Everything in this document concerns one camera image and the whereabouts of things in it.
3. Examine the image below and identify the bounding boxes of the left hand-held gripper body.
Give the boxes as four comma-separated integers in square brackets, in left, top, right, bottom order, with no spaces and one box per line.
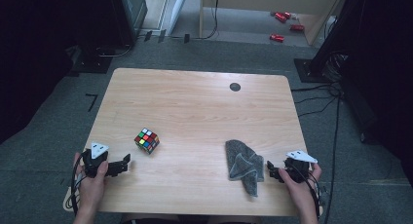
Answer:
[81,141,110,179]

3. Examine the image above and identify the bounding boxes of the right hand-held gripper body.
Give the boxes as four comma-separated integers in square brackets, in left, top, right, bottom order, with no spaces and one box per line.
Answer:
[283,149,319,184]

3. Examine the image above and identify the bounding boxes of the multicoloured puzzle cube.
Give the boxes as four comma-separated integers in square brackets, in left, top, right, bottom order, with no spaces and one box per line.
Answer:
[133,127,161,155]

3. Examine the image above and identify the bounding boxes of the grey fluffy cloth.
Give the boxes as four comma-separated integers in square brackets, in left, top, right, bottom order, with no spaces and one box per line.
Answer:
[224,139,265,198]

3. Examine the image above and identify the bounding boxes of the person's right hand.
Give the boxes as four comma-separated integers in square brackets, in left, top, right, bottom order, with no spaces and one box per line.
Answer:
[278,163,322,214]

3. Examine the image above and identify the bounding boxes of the person's left hand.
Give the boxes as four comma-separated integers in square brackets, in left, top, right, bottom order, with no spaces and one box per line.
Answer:
[73,152,110,211]

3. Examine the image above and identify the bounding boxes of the black metal stand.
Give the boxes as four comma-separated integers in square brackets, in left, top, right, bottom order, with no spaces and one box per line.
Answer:
[293,0,358,85]

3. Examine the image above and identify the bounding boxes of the black flat stand base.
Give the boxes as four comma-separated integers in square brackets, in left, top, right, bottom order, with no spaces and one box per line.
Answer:
[71,48,113,75]

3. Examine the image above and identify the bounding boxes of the black curtain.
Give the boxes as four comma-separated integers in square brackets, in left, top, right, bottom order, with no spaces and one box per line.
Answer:
[340,0,413,186]
[0,0,113,146]

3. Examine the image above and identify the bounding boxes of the black cabinet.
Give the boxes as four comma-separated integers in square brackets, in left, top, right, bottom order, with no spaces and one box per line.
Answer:
[110,0,149,47]

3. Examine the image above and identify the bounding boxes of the white board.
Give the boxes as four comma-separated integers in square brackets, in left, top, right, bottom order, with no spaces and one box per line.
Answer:
[169,0,190,35]

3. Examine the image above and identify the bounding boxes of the long black floor cable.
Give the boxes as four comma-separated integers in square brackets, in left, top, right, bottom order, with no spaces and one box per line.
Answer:
[323,93,343,224]

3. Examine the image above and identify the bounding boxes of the left hand-held gripper black cable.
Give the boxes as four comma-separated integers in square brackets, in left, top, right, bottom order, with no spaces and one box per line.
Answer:
[65,155,88,216]

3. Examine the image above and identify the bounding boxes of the hand-held gripper black cable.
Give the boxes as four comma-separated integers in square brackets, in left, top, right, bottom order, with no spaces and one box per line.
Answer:
[65,155,88,216]
[287,161,329,219]

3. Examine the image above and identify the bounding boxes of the right hand-held gripper black cable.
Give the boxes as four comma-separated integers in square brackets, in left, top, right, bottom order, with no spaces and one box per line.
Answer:
[287,161,329,219]

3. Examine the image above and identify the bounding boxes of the short black floor cable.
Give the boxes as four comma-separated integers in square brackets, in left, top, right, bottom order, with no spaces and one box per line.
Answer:
[290,83,341,93]

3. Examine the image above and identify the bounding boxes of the bundle of black cables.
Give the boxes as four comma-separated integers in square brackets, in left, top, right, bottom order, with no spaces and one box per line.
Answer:
[324,52,350,83]

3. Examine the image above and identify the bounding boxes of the hanging black cable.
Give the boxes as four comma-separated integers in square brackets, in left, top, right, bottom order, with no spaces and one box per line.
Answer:
[194,0,220,41]

